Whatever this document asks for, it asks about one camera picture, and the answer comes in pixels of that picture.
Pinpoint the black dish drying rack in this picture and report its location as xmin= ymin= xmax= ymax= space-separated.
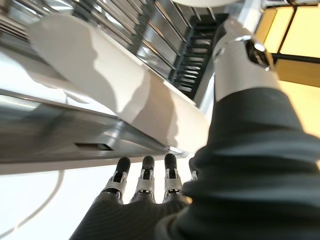
xmin=0 ymin=0 xmax=227 ymax=97

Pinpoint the stainless steel sink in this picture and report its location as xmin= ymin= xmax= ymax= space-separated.
xmin=0 ymin=84 xmax=191 ymax=165

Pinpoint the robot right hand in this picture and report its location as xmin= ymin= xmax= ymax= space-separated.
xmin=69 ymin=17 xmax=320 ymax=240

